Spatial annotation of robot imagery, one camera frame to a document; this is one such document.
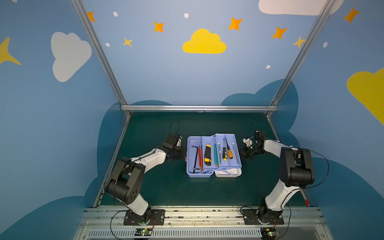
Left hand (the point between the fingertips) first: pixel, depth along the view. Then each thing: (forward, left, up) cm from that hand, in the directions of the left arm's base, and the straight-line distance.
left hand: (189, 153), depth 91 cm
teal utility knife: (-5, -16, +6) cm, 17 cm away
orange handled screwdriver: (-4, -24, +6) cm, 25 cm away
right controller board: (-40, -40, -7) cm, 57 cm away
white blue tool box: (-4, -17, +6) cm, 18 cm away
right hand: (+3, -31, -3) cm, 31 cm away
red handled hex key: (0, -7, -6) cm, 9 cm away
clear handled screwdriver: (+2, -27, +5) cm, 28 cm away
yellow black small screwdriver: (-3, -21, +6) cm, 22 cm away
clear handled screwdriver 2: (-1, -18, +6) cm, 19 cm away
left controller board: (-40, +21, -6) cm, 46 cm away
